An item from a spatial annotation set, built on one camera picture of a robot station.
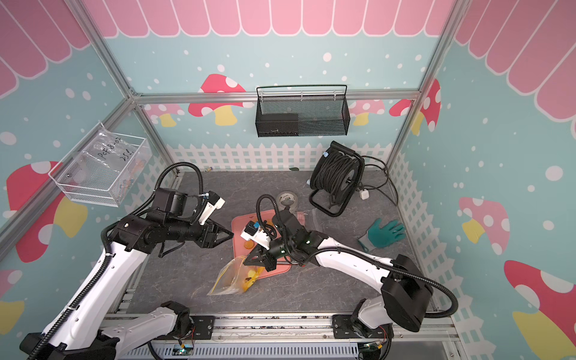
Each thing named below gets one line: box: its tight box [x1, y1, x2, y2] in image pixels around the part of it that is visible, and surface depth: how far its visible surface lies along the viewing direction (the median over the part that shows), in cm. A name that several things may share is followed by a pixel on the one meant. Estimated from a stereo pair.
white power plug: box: [359, 189, 370, 201], surface depth 108 cm
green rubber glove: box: [357, 218, 407, 252], surface depth 97 cm
